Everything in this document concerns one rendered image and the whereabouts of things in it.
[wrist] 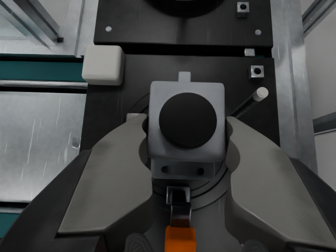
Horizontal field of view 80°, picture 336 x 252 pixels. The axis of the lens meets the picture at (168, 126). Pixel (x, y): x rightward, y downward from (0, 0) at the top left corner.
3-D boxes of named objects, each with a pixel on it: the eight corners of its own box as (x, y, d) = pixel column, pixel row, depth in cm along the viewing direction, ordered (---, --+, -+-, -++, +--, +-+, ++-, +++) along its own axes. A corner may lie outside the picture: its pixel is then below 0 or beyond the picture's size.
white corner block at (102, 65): (125, 91, 28) (117, 78, 24) (92, 90, 28) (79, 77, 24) (128, 60, 29) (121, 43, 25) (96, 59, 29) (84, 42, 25)
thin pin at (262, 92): (233, 123, 22) (269, 97, 14) (226, 123, 22) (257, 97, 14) (233, 116, 23) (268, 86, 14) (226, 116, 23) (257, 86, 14)
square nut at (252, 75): (261, 80, 25) (264, 77, 24) (248, 80, 26) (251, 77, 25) (260, 69, 26) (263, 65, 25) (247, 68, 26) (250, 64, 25)
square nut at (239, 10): (246, 17, 27) (249, 12, 26) (235, 17, 27) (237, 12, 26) (246, 7, 28) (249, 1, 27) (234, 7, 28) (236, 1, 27)
